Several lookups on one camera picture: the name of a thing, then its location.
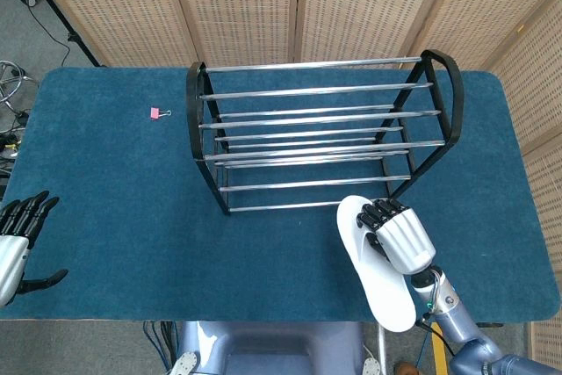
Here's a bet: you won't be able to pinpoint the blue-grey robot torso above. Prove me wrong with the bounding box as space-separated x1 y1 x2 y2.
169 321 384 375

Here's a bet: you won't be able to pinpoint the woven wicker folding screen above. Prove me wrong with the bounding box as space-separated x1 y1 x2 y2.
19 0 562 375

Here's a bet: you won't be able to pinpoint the chrome chair base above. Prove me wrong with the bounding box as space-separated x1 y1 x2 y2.
0 60 40 109

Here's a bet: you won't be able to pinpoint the black shoe rack chrome bars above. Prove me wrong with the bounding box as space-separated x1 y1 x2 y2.
185 49 463 217

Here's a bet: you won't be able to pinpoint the white slipper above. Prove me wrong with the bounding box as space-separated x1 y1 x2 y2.
336 194 417 333

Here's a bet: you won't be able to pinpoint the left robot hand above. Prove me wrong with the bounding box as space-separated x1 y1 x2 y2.
0 191 69 308

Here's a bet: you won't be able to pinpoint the blue carpet mat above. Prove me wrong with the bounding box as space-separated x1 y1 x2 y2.
0 67 551 323

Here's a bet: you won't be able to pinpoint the blue cable bundle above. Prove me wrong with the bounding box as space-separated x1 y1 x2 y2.
142 321 182 375

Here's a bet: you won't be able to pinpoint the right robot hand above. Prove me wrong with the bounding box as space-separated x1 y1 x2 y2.
356 198 437 276

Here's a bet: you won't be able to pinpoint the black stand leg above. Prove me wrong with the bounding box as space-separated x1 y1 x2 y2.
11 0 106 69

